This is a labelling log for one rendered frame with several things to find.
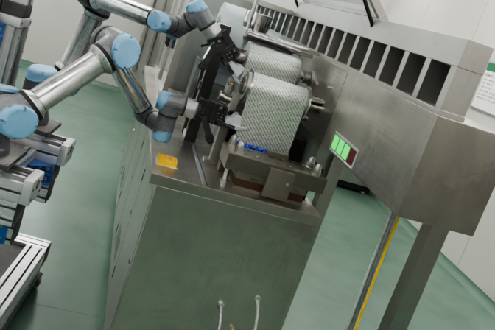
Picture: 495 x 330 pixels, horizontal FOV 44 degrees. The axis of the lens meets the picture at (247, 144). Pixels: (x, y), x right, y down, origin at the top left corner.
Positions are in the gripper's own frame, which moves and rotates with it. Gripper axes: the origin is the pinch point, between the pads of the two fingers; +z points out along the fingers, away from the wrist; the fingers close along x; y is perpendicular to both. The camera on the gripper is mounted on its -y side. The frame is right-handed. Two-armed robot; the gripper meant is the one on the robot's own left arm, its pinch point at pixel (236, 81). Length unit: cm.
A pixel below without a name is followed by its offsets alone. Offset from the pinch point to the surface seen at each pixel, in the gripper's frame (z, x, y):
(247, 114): 12.0, -8.4, -3.3
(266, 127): 20.7, -8.4, 0.1
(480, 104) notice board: 198, 253, 183
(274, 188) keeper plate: 35.3, -30.1, -10.0
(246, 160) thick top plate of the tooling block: 20.9, -28.1, -13.3
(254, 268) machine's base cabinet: 57, -34, -33
